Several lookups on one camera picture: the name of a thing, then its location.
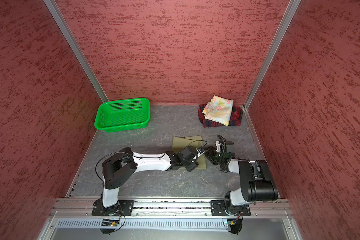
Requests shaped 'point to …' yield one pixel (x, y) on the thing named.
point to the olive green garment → (180, 142)
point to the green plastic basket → (123, 114)
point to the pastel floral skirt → (220, 110)
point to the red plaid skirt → (235, 118)
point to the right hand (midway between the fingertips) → (202, 154)
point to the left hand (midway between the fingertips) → (193, 160)
